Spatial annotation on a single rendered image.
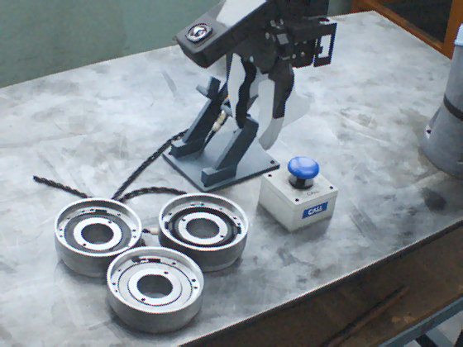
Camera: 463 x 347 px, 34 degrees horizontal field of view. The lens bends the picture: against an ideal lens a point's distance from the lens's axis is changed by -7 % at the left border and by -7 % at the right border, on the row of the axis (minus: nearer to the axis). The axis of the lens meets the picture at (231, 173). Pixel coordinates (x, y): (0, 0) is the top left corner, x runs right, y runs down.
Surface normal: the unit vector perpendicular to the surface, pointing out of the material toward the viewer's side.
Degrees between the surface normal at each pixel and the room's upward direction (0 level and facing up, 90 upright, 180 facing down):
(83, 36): 90
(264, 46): 90
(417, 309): 0
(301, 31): 90
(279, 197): 90
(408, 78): 0
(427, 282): 0
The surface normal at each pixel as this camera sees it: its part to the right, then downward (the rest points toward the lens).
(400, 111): 0.11, -0.81
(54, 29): 0.56, 0.53
